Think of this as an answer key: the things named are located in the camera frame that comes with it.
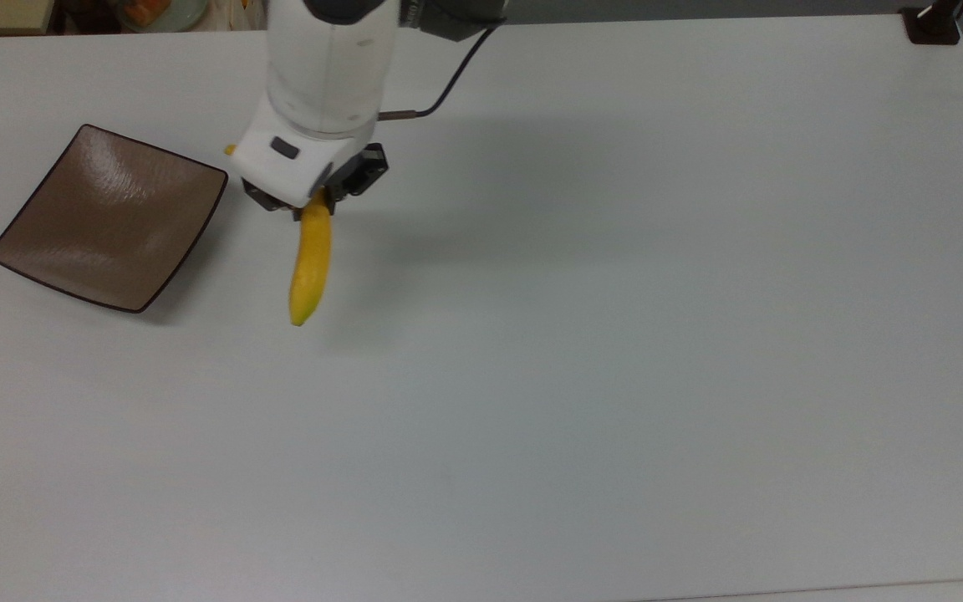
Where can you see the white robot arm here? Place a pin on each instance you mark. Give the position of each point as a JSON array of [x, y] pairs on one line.
[[331, 58]]

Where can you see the black stand base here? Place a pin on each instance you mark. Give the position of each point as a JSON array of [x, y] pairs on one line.
[[933, 25]]

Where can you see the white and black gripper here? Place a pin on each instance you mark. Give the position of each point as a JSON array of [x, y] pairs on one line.
[[289, 163]]

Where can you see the pale bowl with orange contents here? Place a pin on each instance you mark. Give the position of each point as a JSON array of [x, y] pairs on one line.
[[160, 12]]

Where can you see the brown square ceramic plate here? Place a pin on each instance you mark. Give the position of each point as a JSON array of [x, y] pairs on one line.
[[109, 217]]

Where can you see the yellow toy banana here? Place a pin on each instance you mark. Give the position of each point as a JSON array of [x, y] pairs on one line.
[[312, 259]]

